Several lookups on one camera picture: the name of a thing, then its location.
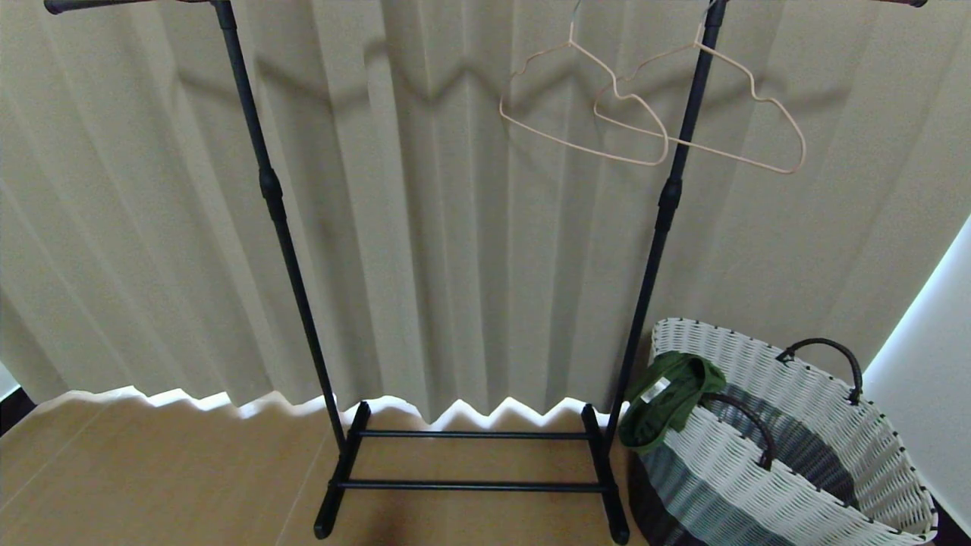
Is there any beige curtain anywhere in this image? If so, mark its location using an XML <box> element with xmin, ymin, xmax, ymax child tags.
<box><xmin>0</xmin><ymin>0</ymin><xmax>971</xmax><ymax>425</ymax></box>

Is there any green garment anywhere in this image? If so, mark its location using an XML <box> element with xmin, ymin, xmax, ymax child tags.
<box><xmin>618</xmin><ymin>350</ymin><xmax>727</xmax><ymax>456</ymax></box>

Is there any black clothes rack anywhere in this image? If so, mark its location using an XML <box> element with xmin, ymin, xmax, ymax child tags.
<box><xmin>44</xmin><ymin>0</ymin><xmax>928</xmax><ymax>545</ymax></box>

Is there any white laundry basket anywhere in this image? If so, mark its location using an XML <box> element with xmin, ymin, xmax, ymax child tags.
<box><xmin>628</xmin><ymin>317</ymin><xmax>941</xmax><ymax>546</ymax></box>

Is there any pink clothes hanger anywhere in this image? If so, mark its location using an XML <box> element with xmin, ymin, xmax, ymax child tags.
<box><xmin>593</xmin><ymin>0</ymin><xmax>806</xmax><ymax>175</ymax></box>
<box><xmin>499</xmin><ymin>0</ymin><xmax>670</xmax><ymax>168</ymax></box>

